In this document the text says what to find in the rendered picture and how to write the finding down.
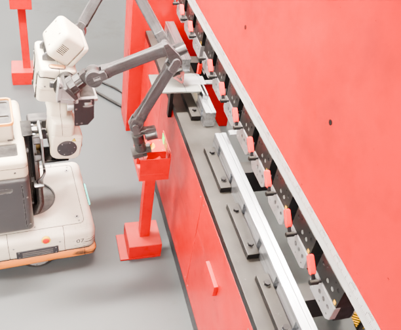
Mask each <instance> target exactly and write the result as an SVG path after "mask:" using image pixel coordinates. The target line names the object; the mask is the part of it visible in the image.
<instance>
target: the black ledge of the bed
mask: <svg viewBox="0 0 401 330"><path fill-rule="evenodd" d="M145 38H146V39H147V43H148V45H149V47H152V46H155V45H156V44H158V42H157V40H156V38H155V36H154V34H153V33H152V31H145ZM154 61H155V65H156V66H157V70H158V72H159V73H160V71H161V69H162V67H163V65H164V63H165V61H166V59H165V57H163V58H159V59H156V60H154ZM172 111H173V113H174V116H175V118H176V122H177V124H178V127H179V129H180V132H181V136H182V138H183V141H184V143H185V146H186V149H187V152H188V154H189V157H190V159H191V163H192V165H193V168H194V171H195V173H196V176H197V179H198V181H199V184H200V187H201V190H202V193H203V195H204V198H205V200H206V203H207V206H208V209H209V211H210V215H211V217H212V220H213V222H214V225H215V228H216V230H217V233H218V236H219V238H220V242H221V244H222V247H223V250H224V252H225V256H226V258H227V261H228V263H229V266H230V269H231V272H232V274H233V277H234V279H235V282H236V285H237V288H238V290H239V293H240V296H241V299H242V302H243V304H244V307H245V309H246V313H247V315H248V318H249V320H250V323H251V326H252V329H253V330H275V328H274V326H273V323H272V321H271V319H270V316H269V313H268V311H267V309H266V306H265V303H264V302H263V299H262V296H261V293H260V292H259V289H258V286H257V283H256V281H255V277H256V275H259V274H265V271H264V269H263V267H262V264H261V262H260V259H259V258H255V259H246V256H245V254H244V252H243V249H242V246H241V244H240V242H239V239H238V236H237V234H236V232H235V229H234V226H233V224H232V222H231V219H230V216H229V214H228V212H227V209H226V207H227V204H230V203H235V200H234V198H233V195H232V194H231V191H230V192H220V191H219V189H218V186H217V184H216V181H215V179H214V176H213V174H212V171H211V169H210V167H209V164H208V161H207V159H206V157H205V154H204V148H205V147H212V145H213V141H214V135H215V133H221V130H220V128H219V126H218V124H217V121H216V119H215V122H214V126H205V127H203V125H202V122H201V120H191V119H190V117H189V114H188V112H187V109H186V107H185V104H184V102H183V99H182V97H181V94H180V93H177V94H174V98H173V104H172Z"/></svg>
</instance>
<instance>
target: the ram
mask: <svg viewBox="0 0 401 330"><path fill-rule="evenodd" d="M188 2H189V4H190V5H191V8H192V9H193V12H194V13H195V15H196V17H197V19H198V21H199V22H200V24H201V26H202V28H203V30H204V32H205V34H206V36H207V37H208V39H209V41H210V43H211V45H212V46H213V48H214V50H215V52H216V54H217V55H218V58H219V59H220V62H221V63H222V65H223V67H224V69H225V70H226V72H227V74H228V76H229V78H230V80H231V82H232V83H233V86H234V87H235V89H236V91H237V93H238V95H239V96H240V98H241V100H242V102H243V104H244V106H245V108H246V110H247V111H248V113H249V115H250V117H251V119H252V120H253V122H254V124H255V126H256V128H257V129H258V132H259V134H260V135H261V137H262V139H263V141H264V143H265V144H266V146H267V148H268V150H269V152H270V154H271V156H272V158H273V160H274V161H275V163H276V165H277V167H278V168H279V170H280V172H281V174H282V176H283V178H284V180H285V182H286V184H287V185H288V187H289V189H290V191H291V192H292V194H293V196H294V198H295V200H296V202H297V204H298V206H299V208H300V209H301V211H302V213H303V215H304V216H305V218H306V220H307V222H308V224H309V226H310V228H311V230H312V232H313V233H314V235H315V237H316V239H317V240H318V243H319V244H320V247H321V248H322V250H323V252H324V254H325V256H326V257H327V259H328V261H329V263H330V265H331V266H332V268H333V270H334V272H335V274H336V276H337V278H338V280H339V281H340V283H341V285H342V287H343V289H344V290H345V292H346V294H347V296H348V298H349V300H350V302H351V304H352V305H353V307H354V309H355V311H356V313H357V314H358V317H359V318H360V321H361V322H362V324H363V326H364V328H365V330H372V329H371V327H370V325H369V323H368V321H367V319H366V317H365V316H364V314H363V312H362V311H361V309H360V307H359V305H358V303H357V301H356V299H355V298H354V296H353V294H352V292H351V290H350V289H349V286H348V285H347V283H346V281H345V279H344V278H343V276H342V274H341V272H340V271H339V269H338V267H337V265H336V263H335V261H334V259H333V258H332V256H331V254H330V252H329V251H328V248H327V247H326V245H325V243H324V241H323V239H322V238H321V236H320V234H319V232H318V231H317V229H316V227H315V225H314V223H313V221H312V220H311V218H310V216H309V214H308V213H307V210H306V209H305V207H304V205H303V203H302V201H301V200H300V198H299V196H298V194H297V193H296V190H295V189H294V187H293V185H292V183H291V181H290V180H289V178H288V176H287V174H286V172H285V171H284V168H283V167H282V165H281V163H280V161H279V160H278V158H277V156H276V154H275V152H274V151H273V149H272V147H271V145H270V143H269V142H268V140H267V138H266V136H265V134H264V133H263V130H262V129H261V127H260V125H259V123H258V122H257V120H256V118H255V116H254V114H253V112H252V110H251V109H250V107H249V105H248V103H247V102H246V100H245V98H244V96H243V95H242V92H241V91H240V89H239V87H238V85H237V83H236V82H235V80H234V78H233V76H232V74H231V72H230V71H229V69H228V67H227V65H226V64H225V62H224V60H223V58H222V57H221V54H220V52H219V51H218V49H217V47H216V45H215V44H214V42H213V40H212V38H211V36H210V34H209V32H208V31H207V29H206V27H205V25H204V24H203V22H202V20H201V18H200V16H199V14H198V12H197V11H196V9H195V7H194V6H193V4H192V2H191V0H188ZM195 2H196V4H197V5H198V7H199V9H200V11H201V12H202V15H203V16H204V18H205V20H206V21H207V23H208V25H209V26H210V29H211V30H212V32H213V34H214V36H215V37H216V39H217V41H218V43H219V44H220V47H221V48H222V50H223V52H224V53H225V55H226V57H227V59H228V60H229V63H230V64H231V66H232V68H233V69H234V71H235V73H236V74H237V77H238V78H239V80H240V82H241V84H242V85H243V87H244V89H245V91H246V93H247V94H248V96H249V98H250V99H251V101H252V103H253V105H254V107H255V108H256V110H257V112H258V114H259V116H260V117H261V119H262V121H263V123H264V125H265V126H266V128H267V130H268V131H269V133H270V135H271V137H272V139H273V141H274V142H275V144H276V146H277V147H278V149H279V151H280V153H281V155H282V157H283V158H284V160H285V162H286V163H287V165H288V167H289V169H290V171H291V172H292V174H293V176H294V178H295V179H296V181H297V183H298V185H299V187H300V189H301V190H302V192H303V194H304V195H305V197H306V199H307V201H308V203H309V204H310V206H311V208H312V210H313V211H314V213H315V215H316V217H317V219H318V220H319V222H320V224H321V225H322V228H323V229H324V231H325V233H326V235H327V236H328V238H329V240H330V242H331V243H332V245H333V247H334V249H335V251H336V252H337V254H338V256H339V258H340V259H341V262H342V263H343V265H344V267H345V268H346V270H347V272H348V273H349V276H350V277H351V279H352V281H353V283H354V284H355V286H356V288H357V290H358V292H359V293H360V295H361V297H362V298H363V300H364V302H365V304H366V306H367V307H368V309H369V311H370V313H371V315H372V316H373V318H374V320H375V322H376V324H377V325H378V327H379V329H380V330H401V0H195Z"/></svg>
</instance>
